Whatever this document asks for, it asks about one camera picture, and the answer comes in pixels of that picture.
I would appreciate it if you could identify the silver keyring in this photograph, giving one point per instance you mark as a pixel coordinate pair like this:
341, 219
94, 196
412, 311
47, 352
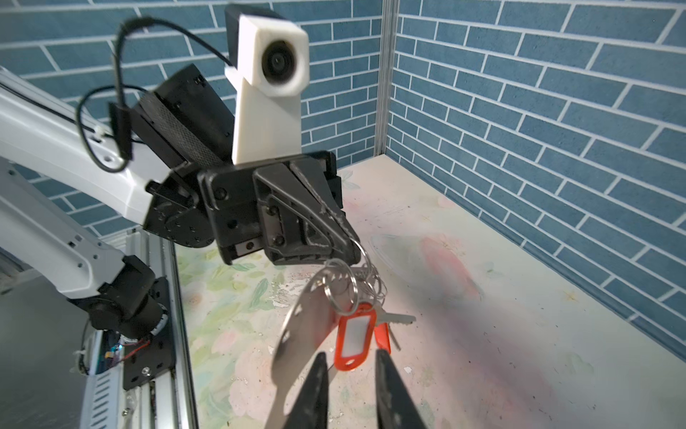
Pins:
342, 292
371, 285

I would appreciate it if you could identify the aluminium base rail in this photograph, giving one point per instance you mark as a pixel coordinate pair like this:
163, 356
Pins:
145, 384

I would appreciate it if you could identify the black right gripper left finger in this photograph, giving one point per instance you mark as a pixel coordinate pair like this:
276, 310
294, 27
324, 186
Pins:
311, 408

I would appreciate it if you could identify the silver keyring on strip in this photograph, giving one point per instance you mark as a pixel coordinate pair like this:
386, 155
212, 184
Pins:
371, 285

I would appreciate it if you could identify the aluminium corner post right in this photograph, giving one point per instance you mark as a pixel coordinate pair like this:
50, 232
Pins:
387, 46

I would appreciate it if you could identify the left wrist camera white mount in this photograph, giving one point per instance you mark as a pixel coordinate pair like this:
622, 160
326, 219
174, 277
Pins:
269, 69

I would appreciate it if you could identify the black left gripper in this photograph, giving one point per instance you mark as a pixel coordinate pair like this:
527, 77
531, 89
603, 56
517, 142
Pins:
289, 207

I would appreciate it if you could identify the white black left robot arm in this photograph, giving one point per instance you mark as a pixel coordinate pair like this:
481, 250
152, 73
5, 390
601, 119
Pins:
197, 175

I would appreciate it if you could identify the key with red tag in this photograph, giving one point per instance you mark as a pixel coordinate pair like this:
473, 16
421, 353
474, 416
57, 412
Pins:
382, 330

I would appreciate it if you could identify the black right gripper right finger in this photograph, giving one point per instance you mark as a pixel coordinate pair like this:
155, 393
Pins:
394, 406

